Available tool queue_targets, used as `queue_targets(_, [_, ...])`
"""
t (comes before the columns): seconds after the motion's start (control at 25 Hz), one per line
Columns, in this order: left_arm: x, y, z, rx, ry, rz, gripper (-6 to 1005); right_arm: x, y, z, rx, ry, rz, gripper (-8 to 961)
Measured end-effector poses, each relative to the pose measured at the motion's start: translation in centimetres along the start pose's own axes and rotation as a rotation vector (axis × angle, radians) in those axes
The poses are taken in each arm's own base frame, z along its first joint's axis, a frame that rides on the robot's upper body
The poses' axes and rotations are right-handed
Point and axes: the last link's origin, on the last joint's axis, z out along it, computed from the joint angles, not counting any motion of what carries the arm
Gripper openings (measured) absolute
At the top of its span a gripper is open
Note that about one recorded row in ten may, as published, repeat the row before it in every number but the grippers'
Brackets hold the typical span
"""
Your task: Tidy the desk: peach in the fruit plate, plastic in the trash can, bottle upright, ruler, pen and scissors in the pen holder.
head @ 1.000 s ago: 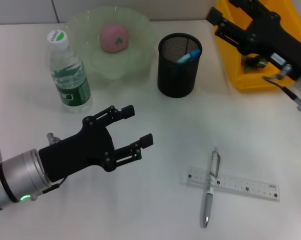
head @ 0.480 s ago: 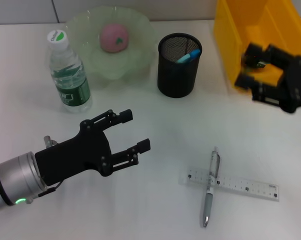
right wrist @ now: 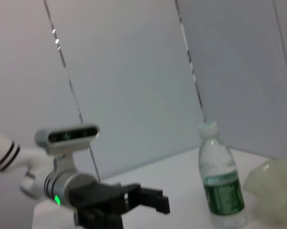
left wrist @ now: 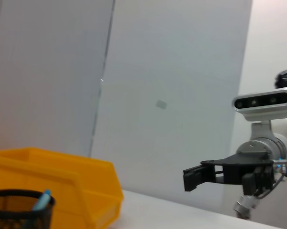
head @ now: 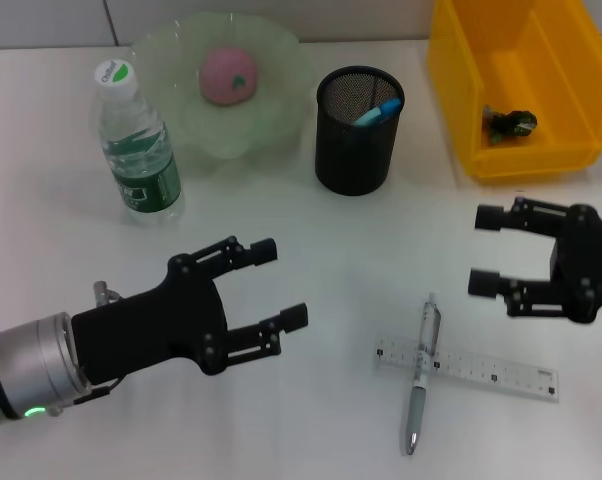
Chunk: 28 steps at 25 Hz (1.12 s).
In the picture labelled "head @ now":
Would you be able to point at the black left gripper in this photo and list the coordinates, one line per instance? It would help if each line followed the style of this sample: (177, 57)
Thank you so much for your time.
(146, 330)

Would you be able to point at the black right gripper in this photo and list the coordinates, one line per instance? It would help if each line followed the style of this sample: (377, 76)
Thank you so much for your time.
(591, 265)

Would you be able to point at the green plastic wrapper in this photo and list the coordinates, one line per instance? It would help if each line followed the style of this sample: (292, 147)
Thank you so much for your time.
(511, 125)

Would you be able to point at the silver ballpoint pen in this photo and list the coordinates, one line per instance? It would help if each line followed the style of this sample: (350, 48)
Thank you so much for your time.
(421, 360)

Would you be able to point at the clear plastic water bottle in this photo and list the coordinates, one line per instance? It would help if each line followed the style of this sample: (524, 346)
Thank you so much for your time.
(146, 180)

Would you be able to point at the blue scissors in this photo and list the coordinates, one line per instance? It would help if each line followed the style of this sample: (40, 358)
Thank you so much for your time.
(378, 114)

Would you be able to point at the pink toy peach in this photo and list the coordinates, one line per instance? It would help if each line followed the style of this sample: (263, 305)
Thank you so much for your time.
(226, 75)

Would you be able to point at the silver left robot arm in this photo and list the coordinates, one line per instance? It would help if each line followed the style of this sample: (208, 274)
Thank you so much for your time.
(31, 370)

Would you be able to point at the clear plastic ruler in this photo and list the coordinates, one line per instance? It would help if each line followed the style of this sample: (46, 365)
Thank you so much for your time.
(491, 375)

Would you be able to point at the black mesh pen holder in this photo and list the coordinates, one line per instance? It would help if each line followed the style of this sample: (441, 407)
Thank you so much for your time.
(353, 160)

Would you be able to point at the translucent green fruit plate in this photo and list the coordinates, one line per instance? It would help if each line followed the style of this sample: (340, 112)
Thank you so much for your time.
(271, 115)

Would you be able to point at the yellow plastic bin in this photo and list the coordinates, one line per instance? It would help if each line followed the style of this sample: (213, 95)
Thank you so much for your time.
(526, 60)

